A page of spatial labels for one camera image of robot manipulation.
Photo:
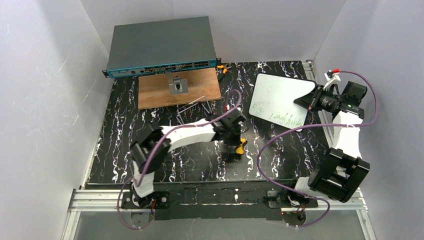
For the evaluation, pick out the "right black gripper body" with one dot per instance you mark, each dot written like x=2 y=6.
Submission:
x=314 y=101

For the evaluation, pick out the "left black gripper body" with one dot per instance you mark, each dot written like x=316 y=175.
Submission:
x=230 y=139

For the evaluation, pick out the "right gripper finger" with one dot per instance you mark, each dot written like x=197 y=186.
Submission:
x=305 y=101
x=317 y=92

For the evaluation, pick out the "yellow black whiteboard eraser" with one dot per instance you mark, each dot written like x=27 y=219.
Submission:
x=240 y=149

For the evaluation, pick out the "white whiteboard black frame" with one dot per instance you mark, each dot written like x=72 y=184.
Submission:
x=273 y=100

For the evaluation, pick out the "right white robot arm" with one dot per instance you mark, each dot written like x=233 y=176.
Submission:
x=342 y=170

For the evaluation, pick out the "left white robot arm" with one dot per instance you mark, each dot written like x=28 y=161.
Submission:
x=149 y=151

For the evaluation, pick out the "brown wooden board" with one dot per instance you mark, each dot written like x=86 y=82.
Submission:
x=154 y=90

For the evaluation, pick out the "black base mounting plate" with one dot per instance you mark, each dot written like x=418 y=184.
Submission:
x=213 y=200

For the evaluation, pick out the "orange handled pliers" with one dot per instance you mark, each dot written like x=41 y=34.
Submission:
x=224 y=69

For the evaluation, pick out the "grey metal stand bracket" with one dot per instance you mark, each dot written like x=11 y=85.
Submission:
x=176 y=84

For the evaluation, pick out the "grey network switch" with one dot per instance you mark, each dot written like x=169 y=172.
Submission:
x=148 y=48

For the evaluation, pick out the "aluminium rail frame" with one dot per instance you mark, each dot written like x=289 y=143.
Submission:
x=273 y=153

